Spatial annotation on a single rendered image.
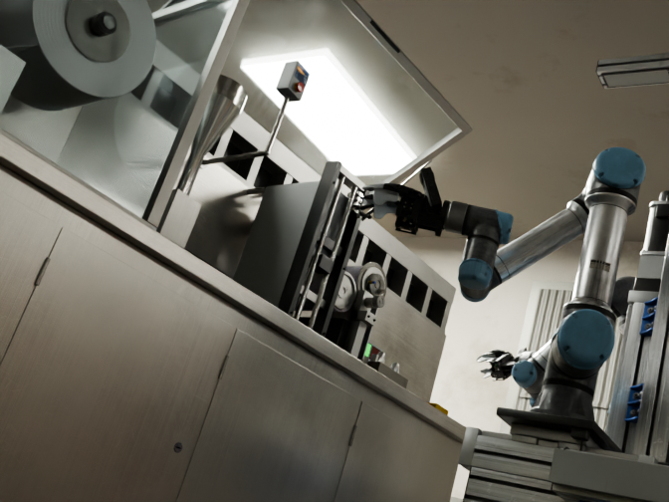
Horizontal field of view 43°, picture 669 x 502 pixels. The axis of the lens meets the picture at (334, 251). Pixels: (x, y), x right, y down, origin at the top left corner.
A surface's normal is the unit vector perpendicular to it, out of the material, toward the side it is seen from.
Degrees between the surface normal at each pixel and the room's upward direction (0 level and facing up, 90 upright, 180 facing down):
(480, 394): 90
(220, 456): 90
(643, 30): 180
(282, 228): 90
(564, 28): 180
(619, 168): 82
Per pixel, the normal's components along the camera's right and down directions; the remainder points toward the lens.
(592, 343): -0.14, -0.28
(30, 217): 0.74, -0.03
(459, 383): -0.51, -0.45
